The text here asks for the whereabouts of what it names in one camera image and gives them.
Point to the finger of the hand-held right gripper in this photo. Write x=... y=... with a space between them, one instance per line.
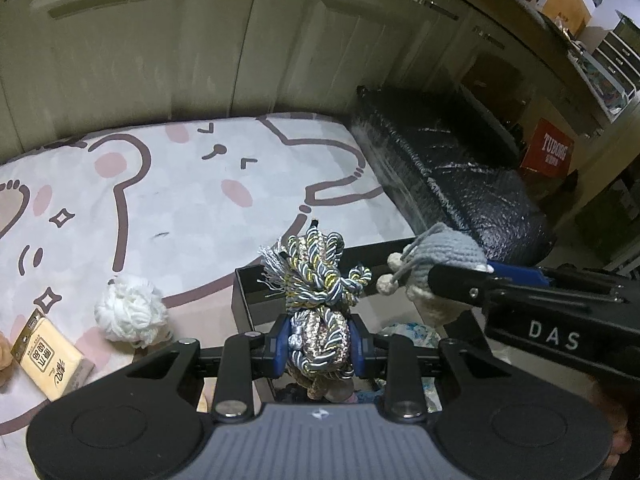
x=460 y=282
x=515 y=270

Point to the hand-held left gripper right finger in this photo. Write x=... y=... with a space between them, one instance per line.
x=357 y=347

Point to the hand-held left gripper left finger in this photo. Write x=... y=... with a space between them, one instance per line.
x=280 y=345

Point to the grey crochet toy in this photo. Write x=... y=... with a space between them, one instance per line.
x=450 y=247

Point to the floral fabric pouch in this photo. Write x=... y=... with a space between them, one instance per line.
x=405 y=331

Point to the black box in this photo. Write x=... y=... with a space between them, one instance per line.
x=250 y=300

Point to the white yarn ball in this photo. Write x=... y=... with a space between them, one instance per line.
x=130 y=310

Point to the yellow tissue pack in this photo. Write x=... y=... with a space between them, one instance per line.
x=50 y=355

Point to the person's right hand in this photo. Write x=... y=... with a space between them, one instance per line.
x=617 y=435

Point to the black wrapped bundle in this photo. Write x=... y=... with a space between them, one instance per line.
x=450 y=175

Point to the red cardboard box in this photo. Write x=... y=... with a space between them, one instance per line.
x=547 y=147

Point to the printed bear blanket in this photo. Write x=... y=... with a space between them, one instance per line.
x=175 y=200

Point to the small drawer unit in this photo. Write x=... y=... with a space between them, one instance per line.
x=620 y=50

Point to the cream cabinet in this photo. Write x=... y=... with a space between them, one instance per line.
x=225 y=50

